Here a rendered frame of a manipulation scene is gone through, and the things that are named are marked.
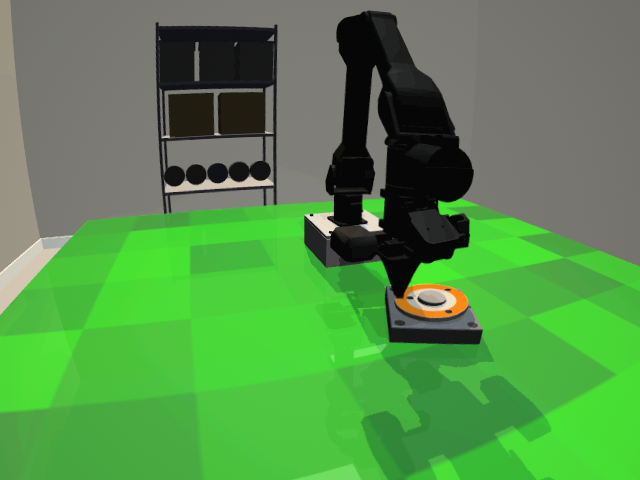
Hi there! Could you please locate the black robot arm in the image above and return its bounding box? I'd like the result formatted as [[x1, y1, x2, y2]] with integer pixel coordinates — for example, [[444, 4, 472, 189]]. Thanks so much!
[[326, 11, 474, 264]]

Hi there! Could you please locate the orange round plate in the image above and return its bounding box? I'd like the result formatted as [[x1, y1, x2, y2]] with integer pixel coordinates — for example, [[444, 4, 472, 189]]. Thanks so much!
[[394, 283, 468, 322]]

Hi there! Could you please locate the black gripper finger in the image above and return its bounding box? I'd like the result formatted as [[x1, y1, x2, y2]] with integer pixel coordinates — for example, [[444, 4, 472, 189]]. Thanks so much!
[[377, 251, 410, 298], [400, 245, 421, 298]]

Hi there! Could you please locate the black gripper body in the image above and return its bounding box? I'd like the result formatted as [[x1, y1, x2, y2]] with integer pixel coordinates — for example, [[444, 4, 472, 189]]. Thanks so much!
[[330, 183, 434, 263]]

